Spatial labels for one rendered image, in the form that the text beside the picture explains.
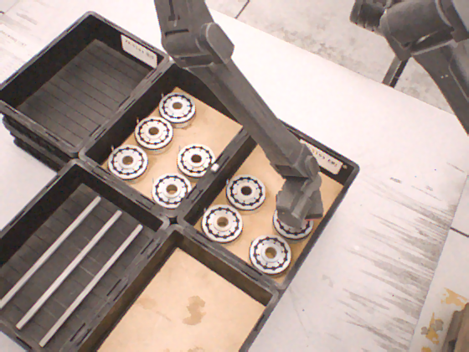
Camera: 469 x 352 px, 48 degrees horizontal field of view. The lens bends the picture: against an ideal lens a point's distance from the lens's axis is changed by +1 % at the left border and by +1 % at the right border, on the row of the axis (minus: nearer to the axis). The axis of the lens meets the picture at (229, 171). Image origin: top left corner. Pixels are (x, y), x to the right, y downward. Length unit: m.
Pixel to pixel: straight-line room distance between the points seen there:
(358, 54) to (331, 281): 1.69
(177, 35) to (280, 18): 2.13
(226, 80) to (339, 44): 2.05
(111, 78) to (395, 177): 0.90
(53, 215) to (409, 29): 0.97
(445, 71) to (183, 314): 0.80
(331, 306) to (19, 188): 0.92
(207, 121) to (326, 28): 1.61
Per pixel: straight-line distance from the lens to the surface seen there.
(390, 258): 1.56
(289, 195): 1.12
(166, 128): 1.45
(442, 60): 0.78
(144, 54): 1.57
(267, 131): 1.02
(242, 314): 1.28
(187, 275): 1.30
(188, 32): 0.87
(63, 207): 1.40
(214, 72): 0.90
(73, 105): 1.57
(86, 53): 1.68
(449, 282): 2.42
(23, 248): 1.38
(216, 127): 1.49
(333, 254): 1.51
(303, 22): 3.01
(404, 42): 0.79
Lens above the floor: 2.06
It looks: 60 degrees down
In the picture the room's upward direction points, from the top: 8 degrees clockwise
